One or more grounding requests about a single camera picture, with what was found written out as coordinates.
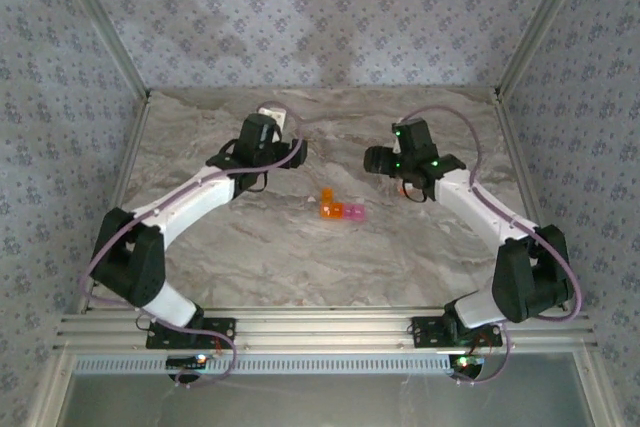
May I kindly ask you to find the orange pill organizer box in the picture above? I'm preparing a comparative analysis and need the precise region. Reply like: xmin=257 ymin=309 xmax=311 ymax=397
xmin=318 ymin=187 xmax=346 ymax=221

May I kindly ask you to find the small circuit board with LED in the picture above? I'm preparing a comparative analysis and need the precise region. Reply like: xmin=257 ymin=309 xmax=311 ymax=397
xmin=448 ymin=354 xmax=487 ymax=371
xmin=166 ymin=354 xmax=209 ymax=369

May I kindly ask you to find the grey metal sheet panel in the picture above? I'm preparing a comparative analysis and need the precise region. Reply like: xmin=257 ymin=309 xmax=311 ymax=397
xmin=64 ymin=352 xmax=589 ymax=427

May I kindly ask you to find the aluminium table side rail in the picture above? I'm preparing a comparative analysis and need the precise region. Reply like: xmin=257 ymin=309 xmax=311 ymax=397
xmin=492 ymin=89 xmax=571 ymax=311
xmin=77 ymin=91 xmax=154 ymax=316

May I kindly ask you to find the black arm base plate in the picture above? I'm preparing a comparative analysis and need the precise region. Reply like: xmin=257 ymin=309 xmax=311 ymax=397
xmin=144 ymin=316 xmax=237 ymax=351
xmin=409 ymin=315 xmax=503 ymax=348

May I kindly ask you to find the aluminium frame corner post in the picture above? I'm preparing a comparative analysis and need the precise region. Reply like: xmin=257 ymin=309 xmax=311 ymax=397
xmin=493 ymin=0 xmax=599 ymax=98
xmin=49 ymin=0 xmax=153 ymax=101

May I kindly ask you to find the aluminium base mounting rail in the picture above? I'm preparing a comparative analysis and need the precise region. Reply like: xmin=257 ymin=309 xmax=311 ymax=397
xmin=53 ymin=307 xmax=597 ymax=352

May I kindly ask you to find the grey slotted cable duct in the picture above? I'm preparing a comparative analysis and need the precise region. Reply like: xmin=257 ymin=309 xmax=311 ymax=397
xmin=73 ymin=354 xmax=454 ymax=376

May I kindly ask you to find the aluminium frame leg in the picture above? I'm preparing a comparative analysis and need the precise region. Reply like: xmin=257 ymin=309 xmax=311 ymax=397
xmin=572 ymin=349 xmax=614 ymax=427
xmin=27 ymin=349 xmax=74 ymax=427

